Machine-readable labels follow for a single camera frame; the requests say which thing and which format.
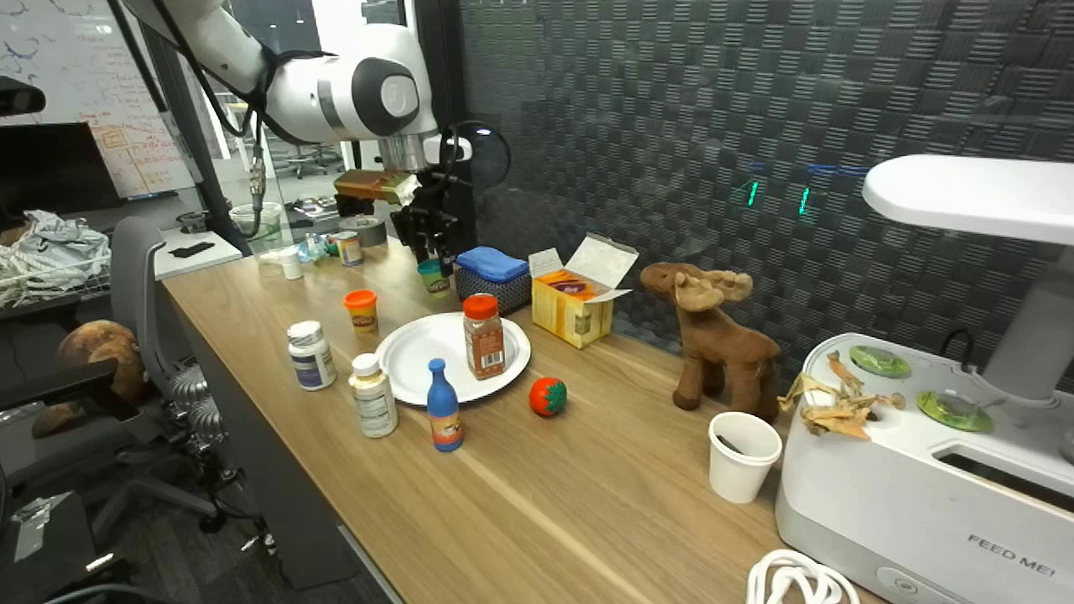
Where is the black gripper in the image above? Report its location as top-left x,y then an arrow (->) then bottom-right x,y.
394,169 -> 473,268

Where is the teal-lid dough tub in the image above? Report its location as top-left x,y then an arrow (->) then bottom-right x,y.
419,258 -> 448,295

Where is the red-capped spice bottle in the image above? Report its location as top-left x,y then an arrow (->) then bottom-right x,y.
464,291 -> 508,378

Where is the orange-lid dough tub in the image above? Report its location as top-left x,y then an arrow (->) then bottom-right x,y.
343,288 -> 379,333

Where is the large white pill bottle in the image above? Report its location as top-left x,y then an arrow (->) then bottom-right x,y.
284,318 -> 335,391

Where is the green-label supplement bottle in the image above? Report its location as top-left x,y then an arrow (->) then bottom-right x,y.
349,352 -> 395,438

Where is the blue toy bottle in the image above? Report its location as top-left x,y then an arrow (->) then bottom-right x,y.
427,359 -> 464,455

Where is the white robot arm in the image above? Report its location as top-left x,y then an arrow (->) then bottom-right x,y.
121,0 -> 471,176

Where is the white round plate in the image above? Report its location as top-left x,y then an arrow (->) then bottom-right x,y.
375,311 -> 531,405

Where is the red round plushy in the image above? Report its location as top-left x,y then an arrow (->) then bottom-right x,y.
526,377 -> 567,421

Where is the open yellow cardboard box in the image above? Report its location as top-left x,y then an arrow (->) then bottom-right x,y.
526,234 -> 639,348

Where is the brown moose plush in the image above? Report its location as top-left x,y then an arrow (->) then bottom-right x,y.
642,261 -> 781,421

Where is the brown plush on chair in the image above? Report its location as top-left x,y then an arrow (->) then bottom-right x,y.
30,318 -> 149,441

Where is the white paper cup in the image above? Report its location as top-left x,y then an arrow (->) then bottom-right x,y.
708,413 -> 781,505

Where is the black office chair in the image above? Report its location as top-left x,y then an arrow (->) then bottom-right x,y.
0,219 -> 245,604

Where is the olive wrist camera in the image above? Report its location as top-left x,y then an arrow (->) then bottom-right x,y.
335,172 -> 419,205

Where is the white coiled cable on table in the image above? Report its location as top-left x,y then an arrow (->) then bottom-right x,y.
740,548 -> 862,604

